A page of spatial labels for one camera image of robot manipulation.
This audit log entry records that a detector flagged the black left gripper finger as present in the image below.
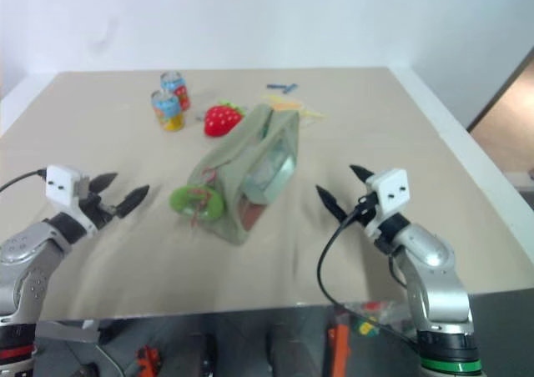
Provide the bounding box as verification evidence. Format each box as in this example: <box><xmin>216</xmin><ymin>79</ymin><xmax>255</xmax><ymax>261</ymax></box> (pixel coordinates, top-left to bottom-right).
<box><xmin>113</xmin><ymin>184</ymin><xmax>151</xmax><ymax>220</ymax></box>
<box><xmin>88</xmin><ymin>171</ymin><xmax>119</xmax><ymax>194</ymax></box>

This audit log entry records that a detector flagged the yellow plastic strip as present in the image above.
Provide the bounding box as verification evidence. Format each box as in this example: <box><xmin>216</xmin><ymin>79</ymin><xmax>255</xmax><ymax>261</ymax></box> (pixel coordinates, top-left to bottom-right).
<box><xmin>260</xmin><ymin>93</ymin><xmax>302</xmax><ymax>106</ymax></box>

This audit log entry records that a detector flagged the olive green fabric bag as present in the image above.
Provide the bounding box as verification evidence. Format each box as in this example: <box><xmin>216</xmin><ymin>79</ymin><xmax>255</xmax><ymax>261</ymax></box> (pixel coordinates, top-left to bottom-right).
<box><xmin>187</xmin><ymin>103</ymin><xmax>301</xmax><ymax>247</ymax></box>

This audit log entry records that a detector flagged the red strawberry plush toy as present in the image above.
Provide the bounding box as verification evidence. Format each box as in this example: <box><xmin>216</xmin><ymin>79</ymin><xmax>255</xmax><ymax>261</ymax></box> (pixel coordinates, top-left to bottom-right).
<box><xmin>203</xmin><ymin>98</ymin><xmax>249</xmax><ymax>138</ymax></box>

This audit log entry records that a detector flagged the clear bag of colourful items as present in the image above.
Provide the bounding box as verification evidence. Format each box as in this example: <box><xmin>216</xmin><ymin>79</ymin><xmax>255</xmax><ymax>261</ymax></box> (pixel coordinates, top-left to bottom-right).
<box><xmin>345</xmin><ymin>299</ymin><xmax>402</xmax><ymax>337</ymax></box>

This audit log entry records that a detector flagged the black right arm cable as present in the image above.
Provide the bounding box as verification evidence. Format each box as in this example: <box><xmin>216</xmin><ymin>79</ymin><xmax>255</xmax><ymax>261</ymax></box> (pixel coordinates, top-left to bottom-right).
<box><xmin>316</xmin><ymin>204</ymin><xmax>423</xmax><ymax>349</ymax></box>

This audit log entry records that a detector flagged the yellow and blue drink can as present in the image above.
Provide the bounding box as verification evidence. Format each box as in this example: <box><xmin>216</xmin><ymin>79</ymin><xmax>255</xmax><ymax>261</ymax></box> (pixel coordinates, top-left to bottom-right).
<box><xmin>149</xmin><ymin>89</ymin><xmax>186</xmax><ymax>133</ymax></box>

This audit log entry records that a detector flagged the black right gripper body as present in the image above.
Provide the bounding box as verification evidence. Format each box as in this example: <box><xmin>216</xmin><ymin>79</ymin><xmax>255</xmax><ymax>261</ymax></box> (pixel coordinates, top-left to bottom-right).
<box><xmin>341</xmin><ymin>191</ymin><xmax>379</xmax><ymax>227</ymax></box>

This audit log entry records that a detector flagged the small orange tool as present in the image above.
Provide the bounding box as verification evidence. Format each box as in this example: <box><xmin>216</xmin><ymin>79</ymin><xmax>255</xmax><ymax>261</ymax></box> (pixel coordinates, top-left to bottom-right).
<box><xmin>134</xmin><ymin>344</ymin><xmax>163</xmax><ymax>377</ymax></box>

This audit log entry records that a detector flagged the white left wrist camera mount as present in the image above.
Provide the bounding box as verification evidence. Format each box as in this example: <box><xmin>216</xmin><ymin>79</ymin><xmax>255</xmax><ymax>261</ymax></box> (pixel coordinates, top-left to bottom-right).
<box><xmin>44</xmin><ymin>164</ymin><xmax>99</xmax><ymax>233</ymax></box>

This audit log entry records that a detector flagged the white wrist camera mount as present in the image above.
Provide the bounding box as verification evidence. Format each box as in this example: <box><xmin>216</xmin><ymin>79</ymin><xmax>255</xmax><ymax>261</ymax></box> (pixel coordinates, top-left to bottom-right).
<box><xmin>360</xmin><ymin>168</ymin><xmax>411</xmax><ymax>237</ymax></box>
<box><xmin>44</xmin><ymin>164</ymin><xmax>99</xmax><ymax>233</ymax></box>

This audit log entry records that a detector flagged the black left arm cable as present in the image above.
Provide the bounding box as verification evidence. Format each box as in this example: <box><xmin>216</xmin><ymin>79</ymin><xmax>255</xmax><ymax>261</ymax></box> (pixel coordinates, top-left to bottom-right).
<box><xmin>0</xmin><ymin>168</ymin><xmax>48</xmax><ymax>193</ymax></box>

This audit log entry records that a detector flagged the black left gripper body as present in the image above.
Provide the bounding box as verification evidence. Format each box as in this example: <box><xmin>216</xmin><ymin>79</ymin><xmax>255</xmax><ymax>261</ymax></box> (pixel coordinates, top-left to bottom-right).
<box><xmin>77</xmin><ymin>191</ymin><xmax>119</xmax><ymax>231</ymax></box>

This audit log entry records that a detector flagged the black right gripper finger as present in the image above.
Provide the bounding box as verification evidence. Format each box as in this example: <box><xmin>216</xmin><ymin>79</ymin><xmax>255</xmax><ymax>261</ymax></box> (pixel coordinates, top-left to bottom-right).
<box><xmin>349</xmin><ymin>163</ymin><xmax>375</xmax><ymax>185</ymax></box>
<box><xmin>315</xmin><ymin>184</ymin><xmax>347</xmax><ymax>224</ymax></box>

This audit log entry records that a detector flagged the green round plush zipper charm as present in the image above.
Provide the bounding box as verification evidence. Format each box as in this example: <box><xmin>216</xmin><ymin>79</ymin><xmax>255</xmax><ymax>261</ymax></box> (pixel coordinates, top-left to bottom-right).
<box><xmin>168</xmin><ymin>184</ymin><xmax>227</xmax><ymax>224</ymax></box>

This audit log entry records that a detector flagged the orange upright clamp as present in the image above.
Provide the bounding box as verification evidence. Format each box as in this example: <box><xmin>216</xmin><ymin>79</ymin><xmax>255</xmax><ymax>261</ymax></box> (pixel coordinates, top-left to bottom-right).
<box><xmin>326</xmin><ymin>308</ymin><xmax>352</xmax><ymax>377</ymax></box>

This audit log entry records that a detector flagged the red and blue drink can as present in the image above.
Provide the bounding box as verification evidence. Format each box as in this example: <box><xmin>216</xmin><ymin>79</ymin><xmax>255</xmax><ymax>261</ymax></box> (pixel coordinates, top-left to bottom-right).
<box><xmin>159</xmin><ymin>71</ymin><xmax>193</xmax><ymax>112</ymax></box>

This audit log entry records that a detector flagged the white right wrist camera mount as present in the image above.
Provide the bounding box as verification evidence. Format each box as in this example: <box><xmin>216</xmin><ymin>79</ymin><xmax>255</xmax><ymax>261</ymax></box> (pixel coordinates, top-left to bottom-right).
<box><xmin>360</xmin><ymin>168</ymin><xmax>411</xmax><ymax>237</ymax></box>

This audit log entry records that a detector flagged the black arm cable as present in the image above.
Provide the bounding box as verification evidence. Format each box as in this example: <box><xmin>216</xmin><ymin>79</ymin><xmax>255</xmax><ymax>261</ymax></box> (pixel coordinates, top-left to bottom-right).
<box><xmin>316</xmin><ymin>204</ymin><xmax>423</xmax><ymax>349</ymax></box>
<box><xmin>0</xmin><ymin>168</ymin><xmax>48</xmax><ymax>193</ymax></box>

